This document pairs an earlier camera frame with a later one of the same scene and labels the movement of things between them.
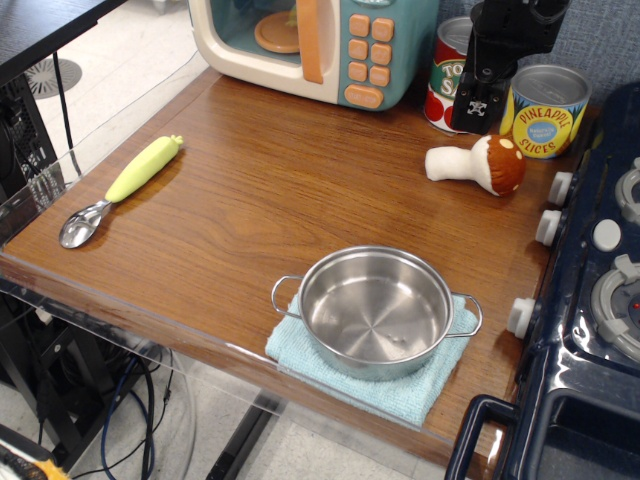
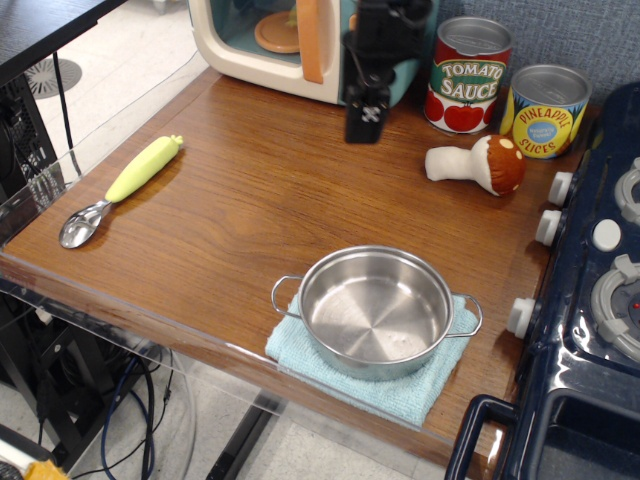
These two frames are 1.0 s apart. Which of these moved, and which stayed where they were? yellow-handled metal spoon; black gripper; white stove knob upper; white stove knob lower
Moved: black gripper
Stayed: white stove knob lower; yellow-handled metal spoon; white stove knob upper
